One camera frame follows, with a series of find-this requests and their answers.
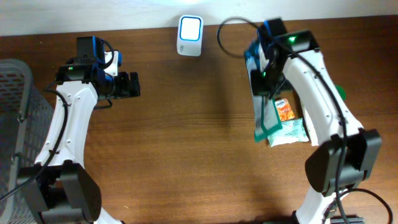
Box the orange tissue pack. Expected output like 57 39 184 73
275 98 295 121

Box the green wipes package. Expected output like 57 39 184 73
244 40 282 142

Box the teal tissue pack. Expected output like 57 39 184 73
268 118 309 147

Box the green lid jar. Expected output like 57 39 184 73
335 85 346 101

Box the white long snack pouch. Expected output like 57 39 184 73
300 101 318 146

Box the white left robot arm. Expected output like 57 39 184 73
17 36 141 223

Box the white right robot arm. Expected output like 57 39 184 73
244 19 382 223

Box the white barcode scanner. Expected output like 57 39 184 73
177 15 204 57

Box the grey plastic basket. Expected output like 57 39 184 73
0 58 55 224

